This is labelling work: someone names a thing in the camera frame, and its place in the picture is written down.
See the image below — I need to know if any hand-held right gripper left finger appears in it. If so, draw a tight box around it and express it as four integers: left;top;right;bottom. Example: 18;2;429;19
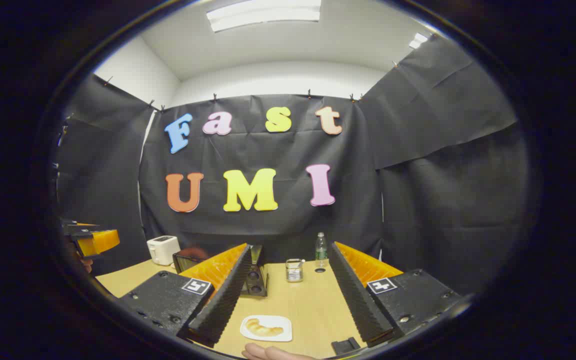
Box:
118;243;253;348

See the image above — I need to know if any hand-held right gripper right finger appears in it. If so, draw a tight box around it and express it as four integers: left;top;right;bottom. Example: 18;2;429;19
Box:
328;241;464;348

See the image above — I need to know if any black electric oven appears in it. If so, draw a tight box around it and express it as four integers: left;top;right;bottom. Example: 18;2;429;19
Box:
172;244;270;299

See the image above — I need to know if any golden croissant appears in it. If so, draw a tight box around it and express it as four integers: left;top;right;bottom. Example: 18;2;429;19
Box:
245;318;285;337

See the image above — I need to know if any white toaster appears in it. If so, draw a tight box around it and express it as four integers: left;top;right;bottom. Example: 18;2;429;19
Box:
146;235;181;266

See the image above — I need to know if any white square plate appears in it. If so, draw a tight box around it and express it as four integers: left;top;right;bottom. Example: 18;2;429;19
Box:
239;314;293;343

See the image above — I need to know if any green water bottle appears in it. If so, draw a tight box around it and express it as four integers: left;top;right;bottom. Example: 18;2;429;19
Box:
315;232;329;269

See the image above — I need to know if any metal cup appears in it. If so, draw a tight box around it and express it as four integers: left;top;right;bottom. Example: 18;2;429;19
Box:
285;258;305;283

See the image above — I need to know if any black backdrop cloth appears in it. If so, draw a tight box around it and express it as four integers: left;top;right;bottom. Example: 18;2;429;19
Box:
54;35;531;296

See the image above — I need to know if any large ceiling light panel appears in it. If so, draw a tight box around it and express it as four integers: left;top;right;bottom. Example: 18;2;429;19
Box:
206;0;322;33

